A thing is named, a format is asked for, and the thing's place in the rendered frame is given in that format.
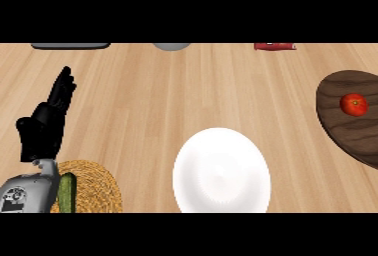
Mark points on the white bowl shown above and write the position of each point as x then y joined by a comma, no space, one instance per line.
222,171

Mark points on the grey round object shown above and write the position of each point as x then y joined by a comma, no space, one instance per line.
172,46

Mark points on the red tomato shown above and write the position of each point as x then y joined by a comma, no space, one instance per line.
355,104

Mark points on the dark wooden plate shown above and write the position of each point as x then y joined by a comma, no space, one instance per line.
352,133

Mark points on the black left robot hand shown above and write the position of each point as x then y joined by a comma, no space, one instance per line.
43,130

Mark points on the dark grey flat tray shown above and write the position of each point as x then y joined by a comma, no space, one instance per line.
71,45

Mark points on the round woven straw placemat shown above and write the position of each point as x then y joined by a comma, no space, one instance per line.
96,188

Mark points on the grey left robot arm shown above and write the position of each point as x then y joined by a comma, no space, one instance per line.
27,191

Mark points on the red box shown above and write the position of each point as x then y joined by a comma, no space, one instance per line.
275,46

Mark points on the green cucumber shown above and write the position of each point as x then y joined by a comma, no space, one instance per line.
67,193

